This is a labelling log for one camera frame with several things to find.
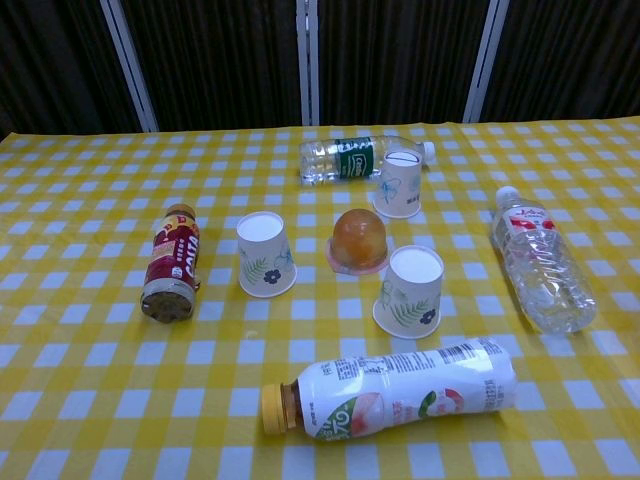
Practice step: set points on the floral white paper cup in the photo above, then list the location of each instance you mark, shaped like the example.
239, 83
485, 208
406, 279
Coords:
265, 260
400, 190
410, 295

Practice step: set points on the orange jelly cup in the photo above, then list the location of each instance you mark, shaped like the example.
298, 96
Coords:
359, 235

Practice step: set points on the green label water bottle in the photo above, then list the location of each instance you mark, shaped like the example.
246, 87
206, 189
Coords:
325, 160

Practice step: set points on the red Costa coffee bottle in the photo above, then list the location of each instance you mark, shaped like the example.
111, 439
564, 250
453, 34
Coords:
172, 260

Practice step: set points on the white peach drink bottle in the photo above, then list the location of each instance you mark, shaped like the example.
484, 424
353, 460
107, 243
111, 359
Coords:
400, 385

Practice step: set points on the red label water bottle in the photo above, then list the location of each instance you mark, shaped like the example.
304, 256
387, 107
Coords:
545, 270

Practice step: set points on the dark corrugated partition panel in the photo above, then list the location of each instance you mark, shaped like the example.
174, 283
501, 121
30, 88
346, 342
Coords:
400, 60
575, 55
220, 60
50, 60

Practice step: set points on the yellow white checkered tablecloth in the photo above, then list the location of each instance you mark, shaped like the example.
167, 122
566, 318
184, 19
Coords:
100, 350

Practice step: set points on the white partition frame post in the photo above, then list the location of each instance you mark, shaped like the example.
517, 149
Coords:
485, 60
129, 65
307, 60

